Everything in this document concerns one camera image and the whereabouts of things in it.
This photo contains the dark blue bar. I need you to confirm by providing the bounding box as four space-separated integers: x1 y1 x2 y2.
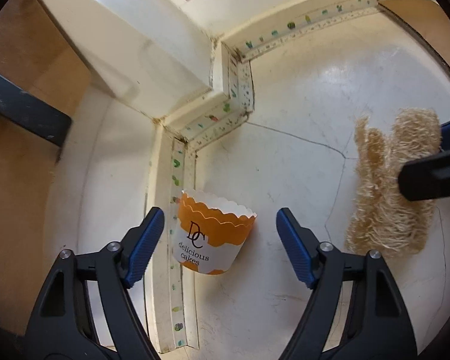
0 75 72 148

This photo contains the patterned sealing tape strip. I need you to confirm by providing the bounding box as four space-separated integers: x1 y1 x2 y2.
177 0 441 359

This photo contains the beige loofah scrubber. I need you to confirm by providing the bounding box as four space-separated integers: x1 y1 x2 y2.
345 108 441 257

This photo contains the orange white paper cake cup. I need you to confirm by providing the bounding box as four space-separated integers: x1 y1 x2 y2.
171 189 257 275

